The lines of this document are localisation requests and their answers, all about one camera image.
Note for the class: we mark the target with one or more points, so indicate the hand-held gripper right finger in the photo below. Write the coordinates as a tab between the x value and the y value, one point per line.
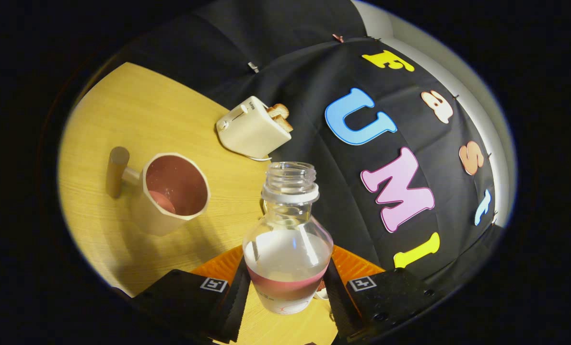
340	306

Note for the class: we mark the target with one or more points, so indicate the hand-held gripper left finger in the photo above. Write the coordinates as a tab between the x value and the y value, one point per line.
232	306

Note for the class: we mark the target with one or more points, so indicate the clear juice bottle pink label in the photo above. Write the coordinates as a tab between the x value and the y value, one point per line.
287	258

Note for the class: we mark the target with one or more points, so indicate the cream toaster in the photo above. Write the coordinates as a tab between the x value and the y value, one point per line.
251	132

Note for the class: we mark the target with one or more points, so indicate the toast slice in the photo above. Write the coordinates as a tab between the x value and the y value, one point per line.
279	110
284	124

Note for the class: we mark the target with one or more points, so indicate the wooden table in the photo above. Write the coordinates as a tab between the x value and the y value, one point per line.
122	110

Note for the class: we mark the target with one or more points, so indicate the silver clip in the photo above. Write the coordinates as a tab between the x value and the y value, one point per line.
253	67

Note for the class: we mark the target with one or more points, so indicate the black backdrop cloth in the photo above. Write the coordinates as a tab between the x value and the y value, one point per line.
314	62

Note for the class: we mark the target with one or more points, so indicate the copper clip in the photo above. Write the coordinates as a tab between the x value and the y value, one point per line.
337	38

